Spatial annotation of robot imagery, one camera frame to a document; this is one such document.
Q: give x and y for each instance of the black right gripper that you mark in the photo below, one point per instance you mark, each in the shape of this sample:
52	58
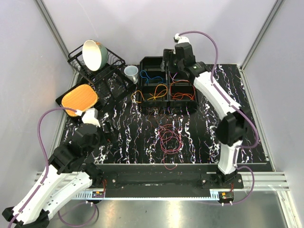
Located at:
168	56

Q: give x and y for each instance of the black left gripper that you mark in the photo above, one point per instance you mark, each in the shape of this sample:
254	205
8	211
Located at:
112	136

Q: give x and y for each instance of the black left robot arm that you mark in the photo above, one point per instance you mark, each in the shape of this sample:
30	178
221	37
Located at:
65	175

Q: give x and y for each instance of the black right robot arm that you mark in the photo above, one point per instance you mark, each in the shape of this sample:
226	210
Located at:
233	125

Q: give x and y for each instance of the white measuring cup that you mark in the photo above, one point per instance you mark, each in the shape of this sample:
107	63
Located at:
131	72

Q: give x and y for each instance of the white and green bowl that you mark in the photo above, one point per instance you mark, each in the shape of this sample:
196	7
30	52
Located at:
95	55

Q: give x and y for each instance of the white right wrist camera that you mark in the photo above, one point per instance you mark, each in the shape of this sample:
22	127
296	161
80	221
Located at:
178	39

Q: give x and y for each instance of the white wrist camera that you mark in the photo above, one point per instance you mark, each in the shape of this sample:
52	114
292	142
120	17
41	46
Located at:
178	39
89	116

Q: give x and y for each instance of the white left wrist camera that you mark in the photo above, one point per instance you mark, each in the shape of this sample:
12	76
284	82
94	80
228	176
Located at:
89	116

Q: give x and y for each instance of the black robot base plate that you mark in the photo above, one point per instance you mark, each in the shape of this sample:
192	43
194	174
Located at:
160	182

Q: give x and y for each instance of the black wire dish rack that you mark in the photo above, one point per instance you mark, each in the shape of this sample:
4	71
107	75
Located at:
108	79

